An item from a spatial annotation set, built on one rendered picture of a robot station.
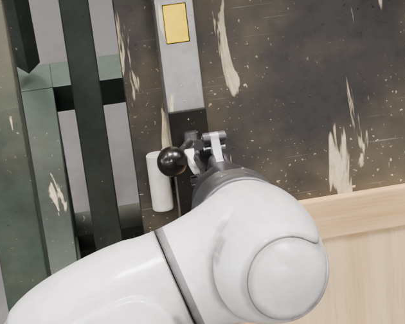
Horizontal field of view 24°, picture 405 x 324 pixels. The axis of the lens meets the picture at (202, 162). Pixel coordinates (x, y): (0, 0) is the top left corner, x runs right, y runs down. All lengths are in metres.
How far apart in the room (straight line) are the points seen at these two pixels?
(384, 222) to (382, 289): 0.11
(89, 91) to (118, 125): 1.99
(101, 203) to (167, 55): 0.26
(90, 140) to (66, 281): 0.55
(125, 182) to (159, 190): 1.86
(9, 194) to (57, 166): 0.91
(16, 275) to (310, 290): 0.61
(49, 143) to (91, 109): 0.88
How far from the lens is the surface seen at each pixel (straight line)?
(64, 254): 2.00
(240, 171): 0.92
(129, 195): 3.10
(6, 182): 1.25
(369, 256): 1.40
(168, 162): 1.13
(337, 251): 1.38
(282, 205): 0.79
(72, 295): 0.80
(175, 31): 1.23
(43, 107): 2.29
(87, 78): 1.32
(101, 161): 1.35
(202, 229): 0.79
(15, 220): 1.26
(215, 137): 1.00
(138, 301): 0.78
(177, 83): 1.24
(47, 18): 3.77
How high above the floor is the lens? 2.40
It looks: 49 degrees down
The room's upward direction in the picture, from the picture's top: straight up
